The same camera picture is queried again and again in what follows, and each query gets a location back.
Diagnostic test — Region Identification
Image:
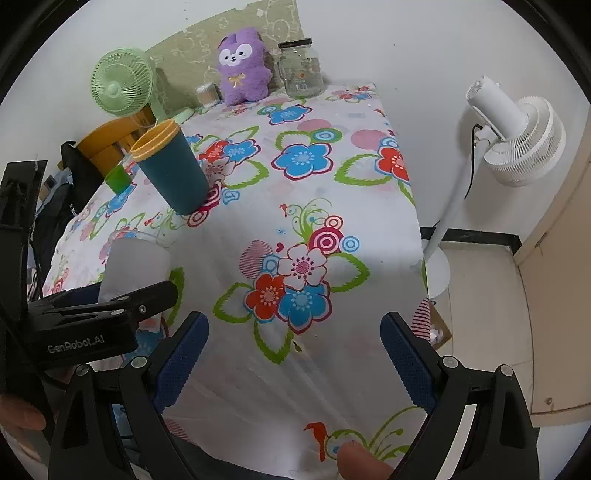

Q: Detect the clear cup with white paper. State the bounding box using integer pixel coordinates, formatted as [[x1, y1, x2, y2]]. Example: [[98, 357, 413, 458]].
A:
[[98, 238, 171, 302]]

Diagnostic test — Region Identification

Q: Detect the small green plastic cup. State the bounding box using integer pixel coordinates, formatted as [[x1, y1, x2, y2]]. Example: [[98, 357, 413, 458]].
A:
[[104, 165, 131, 195]]

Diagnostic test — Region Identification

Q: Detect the person's left hand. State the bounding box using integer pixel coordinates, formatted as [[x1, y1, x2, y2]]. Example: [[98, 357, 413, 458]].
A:
[[0, 394, 46, 447]]

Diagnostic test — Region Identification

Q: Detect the person's right hand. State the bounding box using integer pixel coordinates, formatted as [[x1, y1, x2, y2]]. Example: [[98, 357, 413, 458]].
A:
[[337, 441, 394, 480]]

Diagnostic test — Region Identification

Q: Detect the wooden chair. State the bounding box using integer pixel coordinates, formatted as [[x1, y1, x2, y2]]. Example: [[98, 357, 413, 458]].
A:
[[76, 106, 155, 177]]

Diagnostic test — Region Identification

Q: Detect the green desk fan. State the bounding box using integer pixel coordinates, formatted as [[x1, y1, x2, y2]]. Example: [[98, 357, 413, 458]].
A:
[[90, 48, 195, 124]]

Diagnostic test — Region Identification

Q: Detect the teal tumbler with yellow rim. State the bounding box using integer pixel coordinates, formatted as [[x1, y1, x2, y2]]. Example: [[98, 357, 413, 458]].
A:
[[130, 119, 208, 215]]

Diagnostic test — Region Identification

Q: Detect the cotton swab container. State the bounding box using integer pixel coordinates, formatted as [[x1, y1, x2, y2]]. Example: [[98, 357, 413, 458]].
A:
[[195, 82, 221, 108]]

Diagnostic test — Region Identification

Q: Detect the floral tablecloth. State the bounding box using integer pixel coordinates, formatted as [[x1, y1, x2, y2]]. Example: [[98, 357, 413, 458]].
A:
[[43, 83, 427, 479]]

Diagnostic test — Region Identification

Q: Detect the purple plush bunny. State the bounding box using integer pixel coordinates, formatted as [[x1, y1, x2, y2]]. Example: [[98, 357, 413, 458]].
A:
[[217, 27, 273, 106]]

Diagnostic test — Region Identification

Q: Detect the white standing fan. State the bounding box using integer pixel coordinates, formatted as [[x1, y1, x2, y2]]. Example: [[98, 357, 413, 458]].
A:
[[423, 76, 566, 298]]

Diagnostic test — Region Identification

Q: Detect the glass jar with black lid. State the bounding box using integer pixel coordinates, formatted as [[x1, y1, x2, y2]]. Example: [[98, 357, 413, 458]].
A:
[[277, 38, 325, 99]]

